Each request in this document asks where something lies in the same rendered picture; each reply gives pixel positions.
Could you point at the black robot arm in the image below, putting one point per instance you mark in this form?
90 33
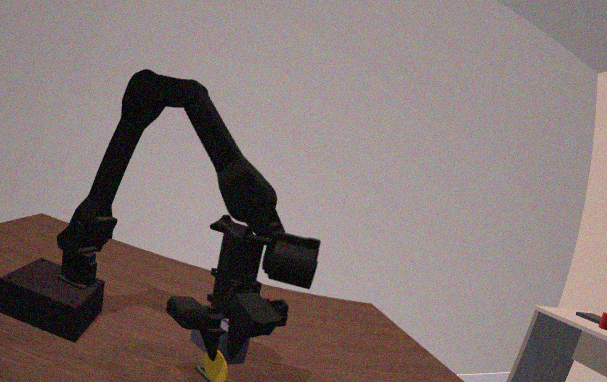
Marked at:
248 196

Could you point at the gold coin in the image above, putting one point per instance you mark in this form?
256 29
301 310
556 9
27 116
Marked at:
216 370

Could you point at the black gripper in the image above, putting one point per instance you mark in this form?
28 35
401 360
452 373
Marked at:
190 314

